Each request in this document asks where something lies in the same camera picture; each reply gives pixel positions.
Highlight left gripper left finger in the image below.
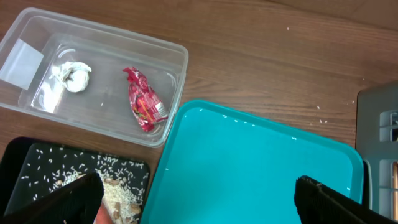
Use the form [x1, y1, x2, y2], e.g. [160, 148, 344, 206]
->
[1, 172, 104, 224]

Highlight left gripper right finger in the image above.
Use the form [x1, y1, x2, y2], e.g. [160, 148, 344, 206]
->
[294, 176, 397, 224]

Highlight orange carrot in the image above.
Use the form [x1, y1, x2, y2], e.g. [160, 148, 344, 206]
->
[95, 203, 113, 224]

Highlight wooden chopstick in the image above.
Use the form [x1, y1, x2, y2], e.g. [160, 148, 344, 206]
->
[392, 161, 398, 221]

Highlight red snack wrapper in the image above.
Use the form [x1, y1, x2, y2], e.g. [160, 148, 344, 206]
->
[123, 67, 168, 132]

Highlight black food waste tray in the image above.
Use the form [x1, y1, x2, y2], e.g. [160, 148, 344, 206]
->
[1, 138, 150, 223]

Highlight grey dishwasher rack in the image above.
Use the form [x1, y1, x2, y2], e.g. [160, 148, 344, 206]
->
[355, 81, 397, 222]

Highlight rice and peanut scraps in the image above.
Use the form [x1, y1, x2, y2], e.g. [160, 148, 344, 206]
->
[14, 147, 149, 223]

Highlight teal plastic tray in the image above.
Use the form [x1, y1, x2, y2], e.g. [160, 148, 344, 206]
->
[141, 100, 364, 223]

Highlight clear plastic bin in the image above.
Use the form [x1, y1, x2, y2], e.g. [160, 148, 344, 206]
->
[1, 8, 188, 147]

